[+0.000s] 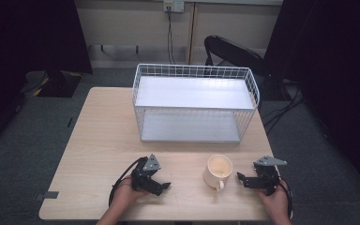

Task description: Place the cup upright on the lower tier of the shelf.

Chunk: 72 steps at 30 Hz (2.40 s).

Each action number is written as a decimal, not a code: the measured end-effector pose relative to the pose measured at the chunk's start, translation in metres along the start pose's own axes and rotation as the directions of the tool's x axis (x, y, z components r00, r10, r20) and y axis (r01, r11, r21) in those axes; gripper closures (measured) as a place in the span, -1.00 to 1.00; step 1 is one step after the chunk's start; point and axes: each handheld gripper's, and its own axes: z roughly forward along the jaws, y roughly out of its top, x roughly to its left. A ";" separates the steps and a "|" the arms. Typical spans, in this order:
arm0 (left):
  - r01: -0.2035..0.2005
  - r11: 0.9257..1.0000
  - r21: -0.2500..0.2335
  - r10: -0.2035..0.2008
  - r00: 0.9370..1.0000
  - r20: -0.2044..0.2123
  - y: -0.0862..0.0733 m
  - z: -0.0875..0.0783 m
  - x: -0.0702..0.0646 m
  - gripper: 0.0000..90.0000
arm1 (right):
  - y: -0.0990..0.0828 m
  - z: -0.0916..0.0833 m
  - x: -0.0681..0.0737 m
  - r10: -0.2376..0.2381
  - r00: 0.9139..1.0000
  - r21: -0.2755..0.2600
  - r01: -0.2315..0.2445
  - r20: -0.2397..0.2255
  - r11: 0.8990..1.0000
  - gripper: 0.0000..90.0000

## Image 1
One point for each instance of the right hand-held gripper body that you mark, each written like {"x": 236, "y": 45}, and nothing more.
{"x": 267, "y": 178}

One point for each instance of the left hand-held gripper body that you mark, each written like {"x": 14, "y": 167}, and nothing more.
{"x": 143, "y": 175}

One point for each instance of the black stand base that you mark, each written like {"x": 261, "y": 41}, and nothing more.
{"x": 59, "y": 84}

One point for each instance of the black curtain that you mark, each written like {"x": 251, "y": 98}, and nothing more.
{"x": 331, "y": 62}
{"x": 28, "y": 37}

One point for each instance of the person's right hand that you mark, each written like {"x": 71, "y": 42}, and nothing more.
{"x": 275, "y": 203}

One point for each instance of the white wall socket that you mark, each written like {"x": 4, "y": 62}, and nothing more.
{"x": 173, "y": 5}

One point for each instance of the black chair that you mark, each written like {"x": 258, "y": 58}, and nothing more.
{"x": 234, "y": 53}

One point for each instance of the grey tape strip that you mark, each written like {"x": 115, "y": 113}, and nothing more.
{"x": 48, "y": 195}

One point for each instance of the person's left hand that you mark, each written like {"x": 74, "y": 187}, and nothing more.
{"x": 127, "y": 193}

